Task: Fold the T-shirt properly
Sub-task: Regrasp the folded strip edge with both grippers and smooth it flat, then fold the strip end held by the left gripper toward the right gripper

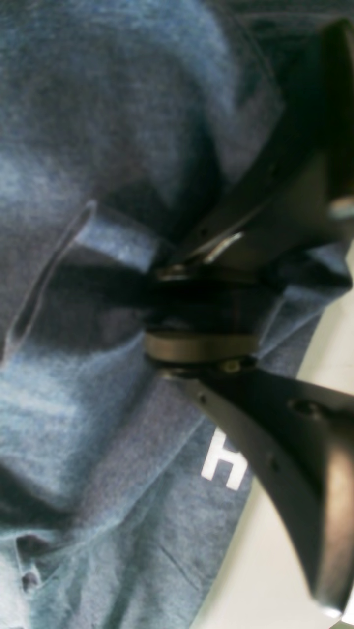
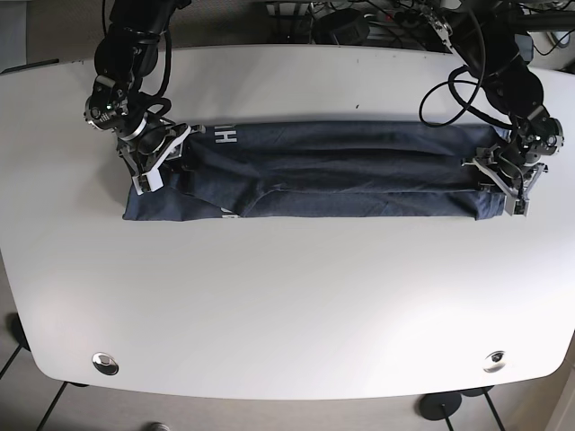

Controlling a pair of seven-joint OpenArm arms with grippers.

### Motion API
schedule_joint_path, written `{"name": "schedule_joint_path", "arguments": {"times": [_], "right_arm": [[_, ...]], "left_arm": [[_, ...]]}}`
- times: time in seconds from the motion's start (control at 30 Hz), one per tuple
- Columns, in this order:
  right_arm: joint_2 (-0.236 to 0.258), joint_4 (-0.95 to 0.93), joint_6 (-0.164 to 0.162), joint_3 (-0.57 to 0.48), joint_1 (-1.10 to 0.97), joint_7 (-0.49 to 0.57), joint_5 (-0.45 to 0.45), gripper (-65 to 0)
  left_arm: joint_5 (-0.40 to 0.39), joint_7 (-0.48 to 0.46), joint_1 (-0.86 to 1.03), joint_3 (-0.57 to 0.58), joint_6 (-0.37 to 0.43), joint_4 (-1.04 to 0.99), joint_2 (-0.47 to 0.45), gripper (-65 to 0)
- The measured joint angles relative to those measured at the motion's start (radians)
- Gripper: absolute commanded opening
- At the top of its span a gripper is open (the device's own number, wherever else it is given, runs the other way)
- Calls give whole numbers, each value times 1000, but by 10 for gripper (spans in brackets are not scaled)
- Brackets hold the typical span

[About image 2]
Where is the navy heather printed T-shirt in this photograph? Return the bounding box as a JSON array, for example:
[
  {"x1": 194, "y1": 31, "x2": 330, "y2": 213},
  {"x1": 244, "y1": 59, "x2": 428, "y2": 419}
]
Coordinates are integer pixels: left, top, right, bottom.
[{"x1": 123, "y1": 121, "x2": 505, "y2": 222}]

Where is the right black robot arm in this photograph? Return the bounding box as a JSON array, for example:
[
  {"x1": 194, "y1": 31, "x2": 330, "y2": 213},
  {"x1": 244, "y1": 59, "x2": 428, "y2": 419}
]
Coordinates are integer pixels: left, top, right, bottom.
[{"x1": 84, "y1": 0, "x2": 206, "y2": 194}]

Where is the silver table grommet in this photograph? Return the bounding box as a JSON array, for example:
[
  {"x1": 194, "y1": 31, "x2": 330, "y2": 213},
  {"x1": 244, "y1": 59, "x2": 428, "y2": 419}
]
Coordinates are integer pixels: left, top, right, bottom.
[
  {"x1": 482, "y1": 350, "x2": 507, "y2": 374},
  {"x1": 92, "y1": 352, "x2": 119, "y2": 376}
]

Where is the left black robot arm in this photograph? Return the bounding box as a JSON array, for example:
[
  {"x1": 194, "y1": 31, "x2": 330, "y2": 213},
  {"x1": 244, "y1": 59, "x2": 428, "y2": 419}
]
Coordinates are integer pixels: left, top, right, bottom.
[{"x1": 419, "y1": 1, "x2": 564, "y2": 214}]

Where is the right silver table grommet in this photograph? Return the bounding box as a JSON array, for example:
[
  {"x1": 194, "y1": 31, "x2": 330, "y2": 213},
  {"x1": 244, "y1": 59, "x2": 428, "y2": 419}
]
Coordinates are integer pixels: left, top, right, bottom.
[{"x1": 482, "y1": 350, "x2": 507, "y2": 374}]

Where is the grey shoe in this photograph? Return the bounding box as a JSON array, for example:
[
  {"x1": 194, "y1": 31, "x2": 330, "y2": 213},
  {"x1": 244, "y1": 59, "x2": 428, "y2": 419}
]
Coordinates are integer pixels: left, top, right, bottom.
[{"x1": 146, "y1": 422, "x2": 171, "y2": 431}]

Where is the left silver table grommet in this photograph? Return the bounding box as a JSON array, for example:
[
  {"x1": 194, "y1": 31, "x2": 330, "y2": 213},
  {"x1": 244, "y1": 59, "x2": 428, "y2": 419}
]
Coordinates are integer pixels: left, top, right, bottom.
[{"x1": 92, "y1": 352, "x2": 119, "y2": 376}]

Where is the black table leg left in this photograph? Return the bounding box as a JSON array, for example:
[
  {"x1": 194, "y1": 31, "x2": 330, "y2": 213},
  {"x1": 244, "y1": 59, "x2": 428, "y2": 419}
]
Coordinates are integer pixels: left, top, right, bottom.
[{"x1": 0, "y1": 313, "x2": 31, "y2": 379}]

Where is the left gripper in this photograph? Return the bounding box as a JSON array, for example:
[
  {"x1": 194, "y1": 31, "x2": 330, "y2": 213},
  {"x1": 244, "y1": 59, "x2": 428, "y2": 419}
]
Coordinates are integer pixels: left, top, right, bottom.
[{"x1": 461, "y1": 145, "x2": 548, "y2": 202}]

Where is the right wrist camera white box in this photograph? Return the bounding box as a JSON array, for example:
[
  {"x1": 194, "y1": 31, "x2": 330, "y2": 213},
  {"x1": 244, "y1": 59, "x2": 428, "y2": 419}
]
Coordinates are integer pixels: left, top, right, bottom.
[{"x1": 132, "y1": 169, "x2": 164, "y2": 196}]

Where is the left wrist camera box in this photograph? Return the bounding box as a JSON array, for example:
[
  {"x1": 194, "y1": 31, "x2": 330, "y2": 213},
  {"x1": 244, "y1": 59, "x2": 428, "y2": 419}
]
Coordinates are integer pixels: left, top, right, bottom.
[{"x1": 504, "y1": 197, "x2": 529, "y2": 216}]

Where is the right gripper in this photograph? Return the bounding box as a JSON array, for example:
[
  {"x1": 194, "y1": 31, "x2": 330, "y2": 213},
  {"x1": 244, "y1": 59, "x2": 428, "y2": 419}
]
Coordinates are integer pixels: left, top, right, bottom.
[{"x1": 117, "y1": 122, "x2": 205, "y2": 177}]

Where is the black round stand base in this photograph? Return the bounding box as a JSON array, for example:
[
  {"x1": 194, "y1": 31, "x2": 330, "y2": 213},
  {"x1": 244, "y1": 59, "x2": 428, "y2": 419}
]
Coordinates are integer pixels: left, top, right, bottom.
[{"x1": 417, "y1": 391, "x2": 462, "y2": 421}]

